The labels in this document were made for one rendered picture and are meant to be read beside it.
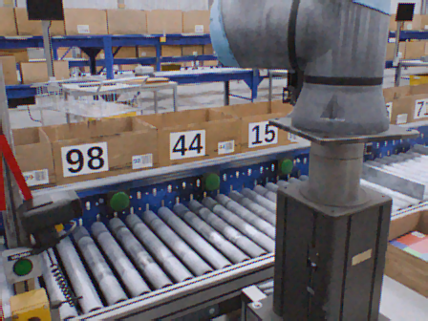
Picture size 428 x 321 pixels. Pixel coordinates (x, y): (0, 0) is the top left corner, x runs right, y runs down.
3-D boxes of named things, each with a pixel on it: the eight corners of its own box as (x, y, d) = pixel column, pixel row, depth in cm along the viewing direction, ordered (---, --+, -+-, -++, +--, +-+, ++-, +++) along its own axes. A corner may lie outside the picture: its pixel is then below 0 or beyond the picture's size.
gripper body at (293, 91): (281, 105, 129) (283, 66, 125) (302, 102, 133) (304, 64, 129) (297, 109, 122) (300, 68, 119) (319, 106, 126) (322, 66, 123)
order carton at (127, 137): (55, 188, 146) (50, 141, 142) (43, 166, 171) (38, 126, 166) (159, 169, 165) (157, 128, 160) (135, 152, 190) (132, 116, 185)
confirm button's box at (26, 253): (7, 287, 84) (2, 257, 82) (6, 279, 86) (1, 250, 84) (42, 277, 87) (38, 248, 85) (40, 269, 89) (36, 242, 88)
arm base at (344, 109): (411, 130, 78) (417, 77, 76) (325, 137, 72) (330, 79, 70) (348, 115, 96) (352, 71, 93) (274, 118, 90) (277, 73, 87)
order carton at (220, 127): (158, 169, 165) (156, 128, 160) (134, 152, 189) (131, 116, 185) (241, 155, 183) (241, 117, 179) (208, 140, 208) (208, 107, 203)
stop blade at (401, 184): (421, 205, 168) (424, 184, 166) (337, 173, 207) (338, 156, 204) (422, 204, 169) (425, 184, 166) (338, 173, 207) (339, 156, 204)
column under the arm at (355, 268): (407, 333, 93) (427, 198, 83) (320, 380, 81) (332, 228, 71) (324, 277, 115) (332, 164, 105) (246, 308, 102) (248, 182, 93)
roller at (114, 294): (114, 321, 105) (112, 305, 104) (71, 238, 149) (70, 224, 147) (133, 314, 108) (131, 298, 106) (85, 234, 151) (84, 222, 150)
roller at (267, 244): (275, 265, 130) (276, 250, 129) (199, 207, 173) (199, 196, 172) (288, 261, 132) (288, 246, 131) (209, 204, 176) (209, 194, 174)
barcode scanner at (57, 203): (92, 238, 87) (79, 193, 83) (32, 260, 82) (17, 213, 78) (84, 225, 92) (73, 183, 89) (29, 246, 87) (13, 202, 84)
